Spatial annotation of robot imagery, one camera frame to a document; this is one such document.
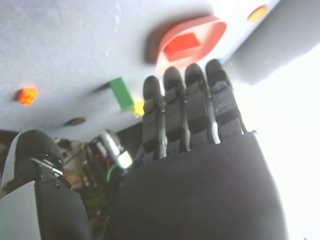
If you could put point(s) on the green two-hole block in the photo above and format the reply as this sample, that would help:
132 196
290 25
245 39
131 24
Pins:
122 95

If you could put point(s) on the red cube block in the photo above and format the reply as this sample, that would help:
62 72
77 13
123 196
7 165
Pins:
182 46

